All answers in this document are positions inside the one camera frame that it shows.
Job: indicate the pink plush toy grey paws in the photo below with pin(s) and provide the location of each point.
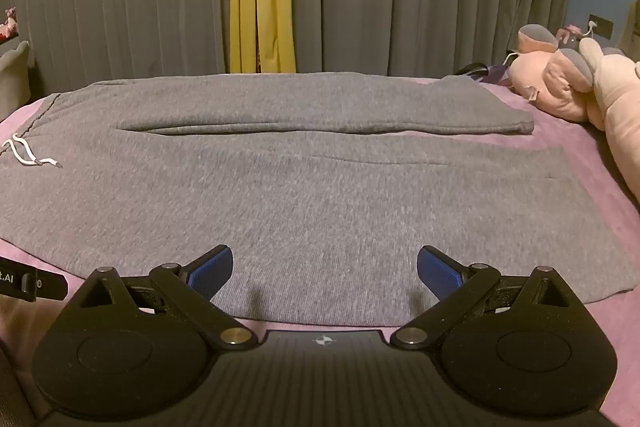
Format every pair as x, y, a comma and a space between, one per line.
555, 82

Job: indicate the small pink plush toy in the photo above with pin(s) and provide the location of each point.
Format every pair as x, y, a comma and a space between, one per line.
9, 25

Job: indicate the grey pants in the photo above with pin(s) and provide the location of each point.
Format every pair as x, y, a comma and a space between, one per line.
300, 187

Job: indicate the dark wall outlet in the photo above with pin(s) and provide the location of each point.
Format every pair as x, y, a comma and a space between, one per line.
601, 27

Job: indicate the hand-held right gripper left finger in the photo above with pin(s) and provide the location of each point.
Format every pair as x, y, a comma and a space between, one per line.
212, 272

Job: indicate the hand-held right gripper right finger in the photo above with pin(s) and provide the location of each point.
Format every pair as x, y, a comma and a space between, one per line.
437, 277

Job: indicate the pink bed sheet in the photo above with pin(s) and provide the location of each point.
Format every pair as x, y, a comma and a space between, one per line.
575, 147

